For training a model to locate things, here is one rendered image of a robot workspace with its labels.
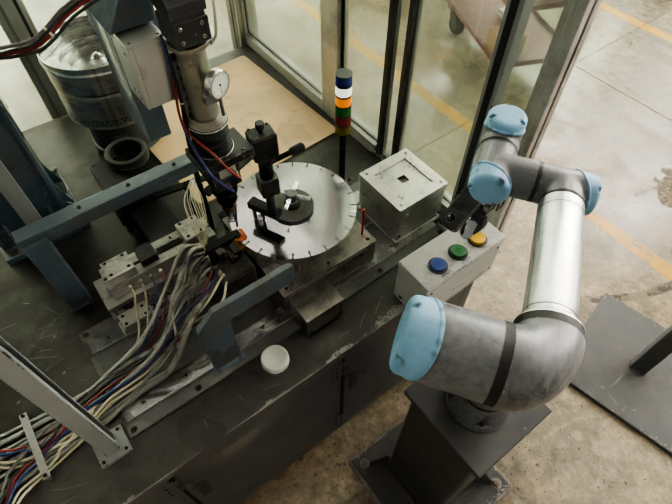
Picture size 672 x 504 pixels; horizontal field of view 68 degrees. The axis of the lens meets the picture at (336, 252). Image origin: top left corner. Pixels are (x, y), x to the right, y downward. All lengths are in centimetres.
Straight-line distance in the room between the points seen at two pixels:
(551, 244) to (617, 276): 183
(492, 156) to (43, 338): 118
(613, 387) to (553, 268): 155
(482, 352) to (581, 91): 307
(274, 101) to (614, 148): 204
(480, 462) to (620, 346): 129
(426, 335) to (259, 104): 143
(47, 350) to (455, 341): 110
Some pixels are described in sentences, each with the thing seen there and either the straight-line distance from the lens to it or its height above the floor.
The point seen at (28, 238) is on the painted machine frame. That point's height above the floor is 104.
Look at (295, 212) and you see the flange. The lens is 128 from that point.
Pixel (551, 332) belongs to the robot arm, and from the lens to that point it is 72.
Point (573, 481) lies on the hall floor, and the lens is 215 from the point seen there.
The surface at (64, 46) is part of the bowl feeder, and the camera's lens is 182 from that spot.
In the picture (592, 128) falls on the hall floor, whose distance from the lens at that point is 337.
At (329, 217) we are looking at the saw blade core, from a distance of 128.
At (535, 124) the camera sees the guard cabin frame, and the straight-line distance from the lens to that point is 121.
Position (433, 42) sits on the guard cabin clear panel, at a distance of 138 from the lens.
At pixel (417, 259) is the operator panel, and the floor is 90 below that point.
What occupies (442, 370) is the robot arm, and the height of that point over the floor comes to 132.
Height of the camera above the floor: 193
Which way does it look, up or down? 54 degrees down
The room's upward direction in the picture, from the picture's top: straight up
